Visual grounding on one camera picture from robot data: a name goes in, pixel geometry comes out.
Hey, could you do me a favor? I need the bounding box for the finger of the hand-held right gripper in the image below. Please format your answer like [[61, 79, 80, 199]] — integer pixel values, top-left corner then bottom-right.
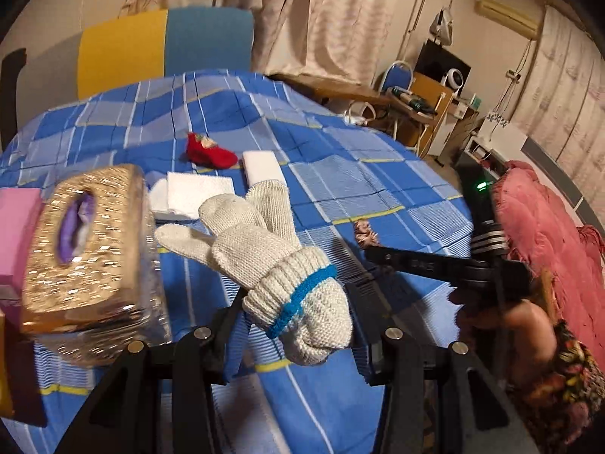
[[364, 243, 478, 287]]

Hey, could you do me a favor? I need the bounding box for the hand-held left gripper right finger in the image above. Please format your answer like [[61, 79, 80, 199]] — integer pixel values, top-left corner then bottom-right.
[[347, 284, 535, 454]]

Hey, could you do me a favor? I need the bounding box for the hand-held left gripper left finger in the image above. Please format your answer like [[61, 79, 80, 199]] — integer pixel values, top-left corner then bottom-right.
[[54, 300, 247, 454]]

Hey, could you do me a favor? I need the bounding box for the white knit glove blue band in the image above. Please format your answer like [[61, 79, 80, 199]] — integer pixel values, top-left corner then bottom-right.
[[154, 180, 353, 366]]

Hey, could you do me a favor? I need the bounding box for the white paper towel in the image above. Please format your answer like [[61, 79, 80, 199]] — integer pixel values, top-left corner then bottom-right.
[[148, 172, 236, 221]]

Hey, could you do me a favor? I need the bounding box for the white foam block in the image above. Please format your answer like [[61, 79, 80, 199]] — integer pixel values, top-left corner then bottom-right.
[[242, 150, 285, 186]]

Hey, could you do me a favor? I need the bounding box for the red knit sock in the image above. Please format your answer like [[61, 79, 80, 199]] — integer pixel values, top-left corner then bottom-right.
[[185, 132, 238, 169]]

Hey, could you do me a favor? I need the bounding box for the person's right forearm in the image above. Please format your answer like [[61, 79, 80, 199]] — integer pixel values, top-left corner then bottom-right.
[[503, 300, 559, 389]]

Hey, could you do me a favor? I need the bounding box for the person's right hand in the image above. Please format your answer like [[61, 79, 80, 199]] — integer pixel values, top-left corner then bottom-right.
[[448, 288, 509, 331]]

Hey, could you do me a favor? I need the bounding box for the pink quilt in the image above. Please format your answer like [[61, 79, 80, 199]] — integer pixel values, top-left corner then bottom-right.
[[488, 160, 605, 380]]

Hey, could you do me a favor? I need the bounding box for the blue plaid bed sheet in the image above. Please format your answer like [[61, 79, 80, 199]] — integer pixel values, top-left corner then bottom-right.
[[0, 68, 479, 454]]

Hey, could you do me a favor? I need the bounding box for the ornate golden tissue box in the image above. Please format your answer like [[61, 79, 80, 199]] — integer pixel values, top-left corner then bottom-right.
[[20, 165, 172, 366]]

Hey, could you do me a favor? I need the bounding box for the wooden board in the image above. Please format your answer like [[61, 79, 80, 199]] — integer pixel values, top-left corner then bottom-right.
[[408, 73, 455, 153]]

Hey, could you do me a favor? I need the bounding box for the floral patterned clothing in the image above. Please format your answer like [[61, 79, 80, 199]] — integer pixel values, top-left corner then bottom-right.
[[509, 319, 605, 454]]

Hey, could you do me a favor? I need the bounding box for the green power drill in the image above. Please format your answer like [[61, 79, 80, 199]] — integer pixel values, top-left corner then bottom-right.
[[391, 87, 441, 115]]

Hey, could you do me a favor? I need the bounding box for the pale window curtain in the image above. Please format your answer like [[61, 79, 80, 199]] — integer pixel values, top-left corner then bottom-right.
[[512, 5, 605, 191]]

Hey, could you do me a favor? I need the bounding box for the white round fan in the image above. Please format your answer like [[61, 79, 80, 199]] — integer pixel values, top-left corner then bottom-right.
[[443, 69, 467, 92]]

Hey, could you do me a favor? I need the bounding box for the black monitor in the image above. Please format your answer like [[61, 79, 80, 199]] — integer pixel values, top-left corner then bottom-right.
[[414, 40, 472, 94]]

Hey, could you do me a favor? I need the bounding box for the blue folding chair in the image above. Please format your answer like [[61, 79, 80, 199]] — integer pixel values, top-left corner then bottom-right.
[[377, 60, 422, 151]]

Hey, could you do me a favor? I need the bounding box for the wooden desk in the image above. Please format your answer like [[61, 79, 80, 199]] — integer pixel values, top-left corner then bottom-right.
[[268, 73, 394, 110]]

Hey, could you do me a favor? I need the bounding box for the pink cardboard box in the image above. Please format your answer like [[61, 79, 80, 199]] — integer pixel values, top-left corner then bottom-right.
[[0, 188, 44, 294]]

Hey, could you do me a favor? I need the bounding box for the hanging bag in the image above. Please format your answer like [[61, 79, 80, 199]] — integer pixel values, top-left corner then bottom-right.
[[429, 4, 455, 39]]

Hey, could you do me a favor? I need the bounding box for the white clothes stand pole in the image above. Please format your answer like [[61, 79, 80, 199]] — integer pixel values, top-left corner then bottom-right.
[[405, 0, 455, 65]]

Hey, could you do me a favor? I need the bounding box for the ship print curtain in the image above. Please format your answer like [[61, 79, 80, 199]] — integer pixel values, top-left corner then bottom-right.
[[119, 0, 413, 87]]

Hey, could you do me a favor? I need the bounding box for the grey yellow blue chair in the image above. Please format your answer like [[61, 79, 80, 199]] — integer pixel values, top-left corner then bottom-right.
[[16, 6, 255, 106]]

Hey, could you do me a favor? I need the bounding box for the black rolled mat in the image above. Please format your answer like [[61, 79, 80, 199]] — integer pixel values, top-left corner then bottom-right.
[[0, 48, 28, 148]]

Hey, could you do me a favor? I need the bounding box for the wall air conditioner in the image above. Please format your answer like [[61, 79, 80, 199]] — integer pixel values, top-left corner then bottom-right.
[[474, 0, 540, 39]]

